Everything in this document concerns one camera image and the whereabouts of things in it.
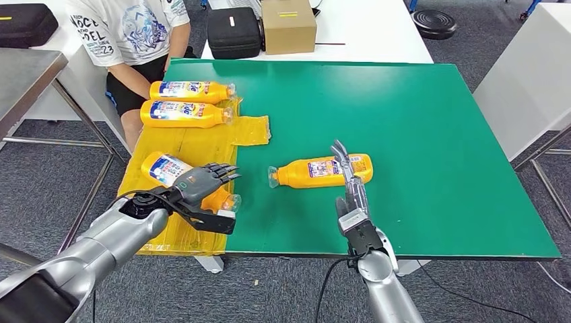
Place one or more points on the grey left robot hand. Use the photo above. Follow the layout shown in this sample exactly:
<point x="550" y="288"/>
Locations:
<point x="200" y="185"/>

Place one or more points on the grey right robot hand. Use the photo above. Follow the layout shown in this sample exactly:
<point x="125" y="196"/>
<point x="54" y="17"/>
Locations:
<point x="354" y="196"/>

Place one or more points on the orange detergent bottle clear cap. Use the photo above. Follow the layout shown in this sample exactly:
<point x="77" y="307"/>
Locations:
<point x="209" y="117"/>
<point x="165" y="169"/>
<point x="209" y="93"/>
<point x="294" y="176"/>

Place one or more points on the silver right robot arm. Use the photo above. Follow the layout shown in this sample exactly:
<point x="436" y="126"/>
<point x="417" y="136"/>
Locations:
<point x="388" y="290"/>

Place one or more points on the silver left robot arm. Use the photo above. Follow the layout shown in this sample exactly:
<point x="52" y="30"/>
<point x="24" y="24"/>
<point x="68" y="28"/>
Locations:
<point x="98" y="249"/>

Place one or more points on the person's right forearm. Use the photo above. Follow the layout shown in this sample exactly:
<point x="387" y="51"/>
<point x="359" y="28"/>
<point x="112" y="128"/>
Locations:
<point x="131" y="80"/>

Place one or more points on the person's left forearm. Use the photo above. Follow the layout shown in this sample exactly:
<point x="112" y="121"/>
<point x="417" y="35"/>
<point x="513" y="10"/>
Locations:
<point x="178" y="40"/>

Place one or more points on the white table foot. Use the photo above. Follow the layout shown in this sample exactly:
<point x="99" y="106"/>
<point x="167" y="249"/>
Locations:
<point x="412" y="266"/>
<point x="209" y="264"/>

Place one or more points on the black pen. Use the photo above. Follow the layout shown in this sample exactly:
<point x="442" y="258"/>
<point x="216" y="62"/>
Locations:
<point x="332" y="43"/>

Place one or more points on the black zippered case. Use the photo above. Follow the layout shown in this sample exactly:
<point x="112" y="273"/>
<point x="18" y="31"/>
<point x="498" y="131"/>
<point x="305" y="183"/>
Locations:
<point x="234" y="33"/>
<point x="22" y="26"/>

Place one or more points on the white table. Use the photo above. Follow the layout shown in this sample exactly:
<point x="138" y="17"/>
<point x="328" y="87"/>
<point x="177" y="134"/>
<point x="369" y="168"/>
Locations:
<point x="370" y="35"/>
<point x="526" y="80"/>

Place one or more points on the person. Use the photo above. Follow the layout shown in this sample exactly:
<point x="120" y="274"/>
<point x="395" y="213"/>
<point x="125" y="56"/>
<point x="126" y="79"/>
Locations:
<point x="125" y="31"/>

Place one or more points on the brown cardboard box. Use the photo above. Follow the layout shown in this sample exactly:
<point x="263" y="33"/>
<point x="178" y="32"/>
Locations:
<point x="290" y="33"/>

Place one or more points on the black round disc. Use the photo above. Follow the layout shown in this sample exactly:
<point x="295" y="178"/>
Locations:
<point x="434" y="23"/>

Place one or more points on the steel table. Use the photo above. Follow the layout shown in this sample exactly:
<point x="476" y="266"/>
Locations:
<point x="22" y="76"/>

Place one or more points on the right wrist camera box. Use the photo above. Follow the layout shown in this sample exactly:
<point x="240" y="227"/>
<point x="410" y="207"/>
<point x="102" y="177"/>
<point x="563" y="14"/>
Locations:
<point x="361" y="234"/>

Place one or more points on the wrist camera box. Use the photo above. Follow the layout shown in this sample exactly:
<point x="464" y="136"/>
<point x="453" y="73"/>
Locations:
<point x="361" y="234"/>
<point x="214" y="223"/>

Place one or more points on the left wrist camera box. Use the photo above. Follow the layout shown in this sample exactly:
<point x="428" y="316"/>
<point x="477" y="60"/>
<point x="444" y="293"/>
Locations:
<point x="214" y="223"/>

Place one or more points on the blue wheeled frame leg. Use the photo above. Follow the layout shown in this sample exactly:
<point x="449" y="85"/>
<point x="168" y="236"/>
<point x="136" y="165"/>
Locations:
<point x="531" y="9"/>

